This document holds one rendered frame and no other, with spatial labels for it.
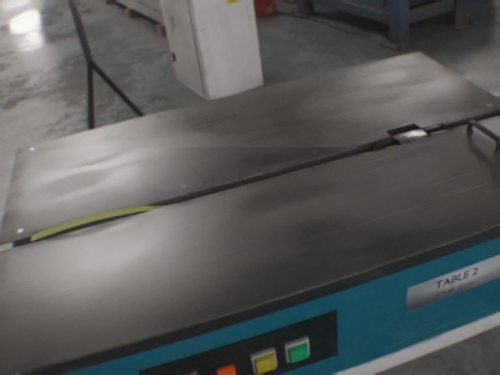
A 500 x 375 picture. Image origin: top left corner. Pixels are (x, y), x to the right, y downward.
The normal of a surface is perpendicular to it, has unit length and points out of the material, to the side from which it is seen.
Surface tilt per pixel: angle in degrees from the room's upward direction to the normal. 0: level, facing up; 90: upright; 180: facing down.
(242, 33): 90
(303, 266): 0
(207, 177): 0
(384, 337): 90
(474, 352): 0
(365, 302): 90
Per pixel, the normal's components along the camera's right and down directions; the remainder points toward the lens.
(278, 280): -0.14, -0.82
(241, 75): 0.49, 0.43
